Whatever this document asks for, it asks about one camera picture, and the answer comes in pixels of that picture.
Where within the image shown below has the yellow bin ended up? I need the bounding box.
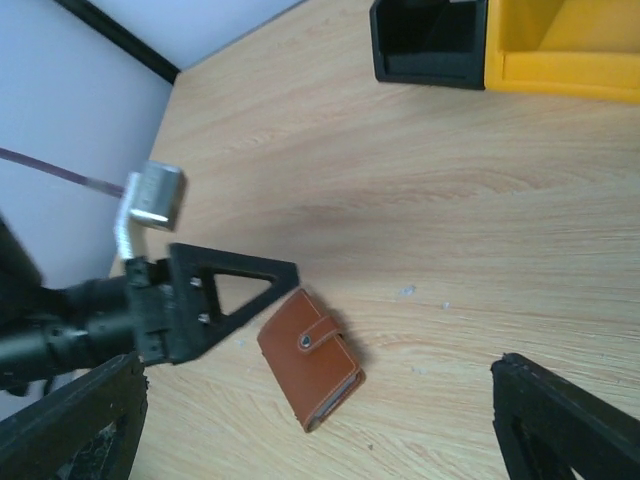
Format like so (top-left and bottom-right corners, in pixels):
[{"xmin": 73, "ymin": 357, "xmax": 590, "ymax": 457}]
[{"xmin": 484, "ymin": 0, "xmax": 639, "ymax": 104}]

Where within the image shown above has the brown leather card holder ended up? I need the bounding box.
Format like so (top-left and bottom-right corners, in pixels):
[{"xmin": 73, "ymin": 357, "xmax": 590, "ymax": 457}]
[{"xmin": 257, "ymin": 288, "xmax": 365, "ymax": 433}]

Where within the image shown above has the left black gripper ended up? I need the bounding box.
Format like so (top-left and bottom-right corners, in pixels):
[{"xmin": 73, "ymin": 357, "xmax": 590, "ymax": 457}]
[{"xmin": 1, "ymin": 243, "xmax": 299, "ymax": 395}]

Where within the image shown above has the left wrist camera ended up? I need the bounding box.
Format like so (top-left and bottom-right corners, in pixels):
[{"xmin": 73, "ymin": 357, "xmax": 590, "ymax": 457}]
[{"xmin": 114, "ymin": 161, "xmax": 188, "ymax": 261}]

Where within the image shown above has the black bin left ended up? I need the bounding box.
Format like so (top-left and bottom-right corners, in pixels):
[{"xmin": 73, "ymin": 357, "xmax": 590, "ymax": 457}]
[{"xmin": 369, "ymin": 0, "xmax": 488, "ymax": 90}]

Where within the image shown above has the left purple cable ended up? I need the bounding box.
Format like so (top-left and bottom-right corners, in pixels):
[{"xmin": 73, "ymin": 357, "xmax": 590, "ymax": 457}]
[{"xmin": 0, "ymin": 147, "xmax": 126, "ymax": 196}]

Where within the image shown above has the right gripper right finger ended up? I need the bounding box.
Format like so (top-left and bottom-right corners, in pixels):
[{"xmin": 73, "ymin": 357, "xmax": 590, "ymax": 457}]
[{"xmin": 491, "ymin": 353, "xmax": 639, "ymax": 479}]

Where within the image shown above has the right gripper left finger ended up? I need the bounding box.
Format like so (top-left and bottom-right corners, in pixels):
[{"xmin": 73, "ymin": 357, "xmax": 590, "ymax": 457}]
[{"xmin": 1, "ymin": 353, "xmax": 148, "ymax": 479}]

